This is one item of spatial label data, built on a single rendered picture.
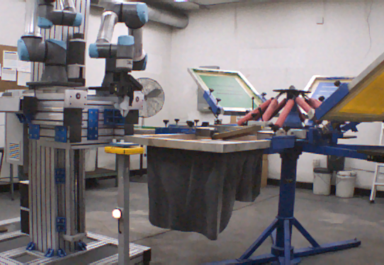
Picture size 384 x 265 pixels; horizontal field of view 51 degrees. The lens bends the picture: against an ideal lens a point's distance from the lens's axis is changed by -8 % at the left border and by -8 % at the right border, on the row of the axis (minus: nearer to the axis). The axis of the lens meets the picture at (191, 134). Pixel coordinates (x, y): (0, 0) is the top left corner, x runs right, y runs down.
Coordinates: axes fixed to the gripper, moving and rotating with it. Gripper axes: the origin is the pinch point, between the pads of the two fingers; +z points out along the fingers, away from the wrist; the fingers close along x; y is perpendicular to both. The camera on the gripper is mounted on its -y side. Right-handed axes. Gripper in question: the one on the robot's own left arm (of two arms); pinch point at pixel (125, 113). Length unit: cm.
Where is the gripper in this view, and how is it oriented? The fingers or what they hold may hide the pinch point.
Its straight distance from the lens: 196.6
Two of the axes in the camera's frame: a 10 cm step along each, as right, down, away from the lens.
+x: 8.1, 0.6, -5.8
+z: -0.3, 10.0, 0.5
